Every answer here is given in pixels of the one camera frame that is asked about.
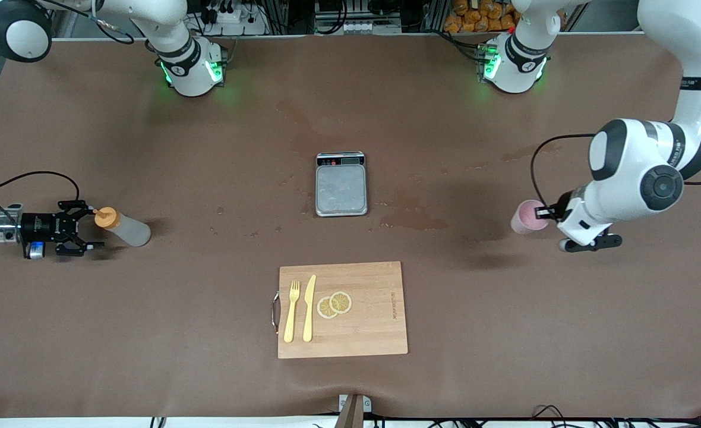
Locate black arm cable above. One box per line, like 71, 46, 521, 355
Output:
0, 171, 81, 206
531, 134, 595, 209

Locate white socket row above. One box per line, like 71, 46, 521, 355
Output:
339, 21, 402, 34

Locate wooden cutting board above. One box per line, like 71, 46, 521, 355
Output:
271, 261, 409, 360

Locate long narrow liquid spill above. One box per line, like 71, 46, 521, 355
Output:
501, 141, 562, 162

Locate metal table edge bracket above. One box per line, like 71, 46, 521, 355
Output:
336, 394, 372, 428

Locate small digital kitchen scale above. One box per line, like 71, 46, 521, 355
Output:
315, 152, 369, 218

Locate black floor cables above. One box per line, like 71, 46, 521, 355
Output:
529, 404, 701, 428

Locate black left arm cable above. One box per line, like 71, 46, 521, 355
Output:
531, 134, 595, 209

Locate pink plastic cup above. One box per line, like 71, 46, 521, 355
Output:
510, 199, 550, 235

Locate orange snack bags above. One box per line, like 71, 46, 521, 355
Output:
444, 0, 520, 33

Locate yellow plastic fork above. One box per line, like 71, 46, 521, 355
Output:
283, 281, 301, 344

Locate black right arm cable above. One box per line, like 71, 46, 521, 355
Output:
0, 171, 81, 206

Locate yellow plastic knife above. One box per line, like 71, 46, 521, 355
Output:
302, 275, 317, 343

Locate sauce bottle with orange cap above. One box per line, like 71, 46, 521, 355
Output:
93, 206, 151, 247

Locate white power strip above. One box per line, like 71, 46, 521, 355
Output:
205, 0, 268, 36

